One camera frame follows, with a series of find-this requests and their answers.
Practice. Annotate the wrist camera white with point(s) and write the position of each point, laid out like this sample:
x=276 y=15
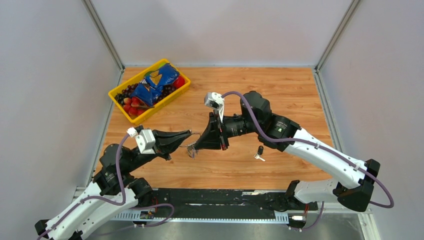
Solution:
x=216 y=102
x=144 y=138

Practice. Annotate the blue snack bag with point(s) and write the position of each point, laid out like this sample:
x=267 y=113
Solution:
x=155 y=80

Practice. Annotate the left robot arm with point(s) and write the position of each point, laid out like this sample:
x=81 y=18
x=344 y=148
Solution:
x=113 y=189

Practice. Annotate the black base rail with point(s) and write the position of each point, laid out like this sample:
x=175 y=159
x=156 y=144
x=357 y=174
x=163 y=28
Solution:
x=229 y=204

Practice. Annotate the red strawberries cluster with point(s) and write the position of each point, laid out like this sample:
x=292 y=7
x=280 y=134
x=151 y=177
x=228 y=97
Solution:
x=133 y=106

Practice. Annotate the yellow plastic bin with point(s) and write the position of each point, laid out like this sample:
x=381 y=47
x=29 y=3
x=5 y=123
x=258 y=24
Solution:
x=150 y=110

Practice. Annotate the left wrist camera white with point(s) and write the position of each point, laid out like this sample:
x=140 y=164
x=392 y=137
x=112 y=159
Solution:
x=144 y=138

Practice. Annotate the dark grape bunch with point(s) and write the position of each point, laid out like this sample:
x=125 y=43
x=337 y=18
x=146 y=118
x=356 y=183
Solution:
x=147 y=101

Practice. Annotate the red apple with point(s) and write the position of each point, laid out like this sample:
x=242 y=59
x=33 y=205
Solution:
x=179 y=82

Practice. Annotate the key with black tag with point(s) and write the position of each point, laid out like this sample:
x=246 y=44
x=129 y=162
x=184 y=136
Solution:
x=259 y=153

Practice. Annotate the large metal keyring with keys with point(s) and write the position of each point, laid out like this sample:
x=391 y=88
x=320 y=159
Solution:
x=190 y=149

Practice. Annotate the aluminium frame rail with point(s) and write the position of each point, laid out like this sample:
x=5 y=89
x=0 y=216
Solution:
x=161 y=205

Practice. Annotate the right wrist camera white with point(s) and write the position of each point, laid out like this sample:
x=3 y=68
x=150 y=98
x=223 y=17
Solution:
x=216 y=102

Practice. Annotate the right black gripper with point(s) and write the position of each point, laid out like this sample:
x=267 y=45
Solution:
x=212 y=138

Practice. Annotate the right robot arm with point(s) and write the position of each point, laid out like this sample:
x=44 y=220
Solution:
x=352 y=180

